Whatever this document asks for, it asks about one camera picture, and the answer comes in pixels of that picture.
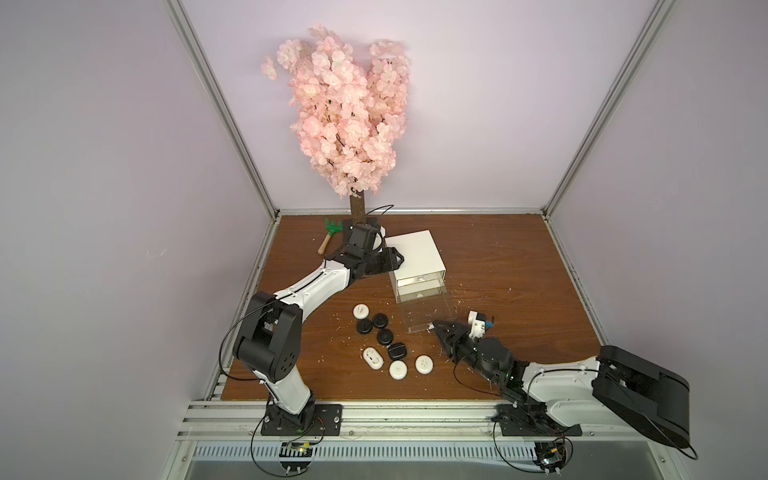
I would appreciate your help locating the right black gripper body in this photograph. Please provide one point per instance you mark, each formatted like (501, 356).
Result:
(460, 347)

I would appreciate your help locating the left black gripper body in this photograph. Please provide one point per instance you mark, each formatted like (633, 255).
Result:
(376, 263)

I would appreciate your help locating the white three-drawer cabinet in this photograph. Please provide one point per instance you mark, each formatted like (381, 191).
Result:
(422, 273)

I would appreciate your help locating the black earphone case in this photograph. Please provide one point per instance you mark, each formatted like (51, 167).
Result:
(385, 337)
(397, 351)
(380, 320)
(364, 326)

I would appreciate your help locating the clear drawer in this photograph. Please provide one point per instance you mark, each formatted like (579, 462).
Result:
(418, 314)

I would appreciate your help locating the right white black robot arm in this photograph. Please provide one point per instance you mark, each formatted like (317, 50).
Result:
(614, 388)

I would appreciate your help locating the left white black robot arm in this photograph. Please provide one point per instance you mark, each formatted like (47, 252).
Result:
(269, 337)

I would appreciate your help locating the green toy rake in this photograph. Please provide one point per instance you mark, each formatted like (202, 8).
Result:
(332, 227)

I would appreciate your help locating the white round earphone case top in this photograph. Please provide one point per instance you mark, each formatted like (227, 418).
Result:
(361, 311)

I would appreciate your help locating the white round earphone case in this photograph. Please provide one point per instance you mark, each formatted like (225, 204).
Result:
(398, 370)
(424, 364)
(361, 311)

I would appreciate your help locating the white round earphone case right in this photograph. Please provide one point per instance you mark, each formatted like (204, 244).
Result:
(424, 364)

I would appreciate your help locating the white round earphone case bottom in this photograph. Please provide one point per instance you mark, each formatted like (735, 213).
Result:
(398, 370)

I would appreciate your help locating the white oval earphone case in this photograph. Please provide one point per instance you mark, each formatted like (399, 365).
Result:
(372, 358)

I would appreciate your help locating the right circuit board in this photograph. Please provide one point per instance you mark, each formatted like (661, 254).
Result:
(551, 457)

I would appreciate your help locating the circuit board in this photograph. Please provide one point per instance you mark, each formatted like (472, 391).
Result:
(551, 457)
(296, 457)

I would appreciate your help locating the pink blossom artificial tree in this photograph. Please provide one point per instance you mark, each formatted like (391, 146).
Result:
(349, 116)

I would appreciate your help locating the left circuit board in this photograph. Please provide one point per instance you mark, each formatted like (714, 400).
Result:
(296, 457)

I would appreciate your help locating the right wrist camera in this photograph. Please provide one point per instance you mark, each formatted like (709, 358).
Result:
(478, 324)

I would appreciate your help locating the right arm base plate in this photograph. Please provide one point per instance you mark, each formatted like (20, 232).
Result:
(510, 426)

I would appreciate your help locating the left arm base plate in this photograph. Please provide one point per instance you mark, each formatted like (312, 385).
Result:
(315, 420)

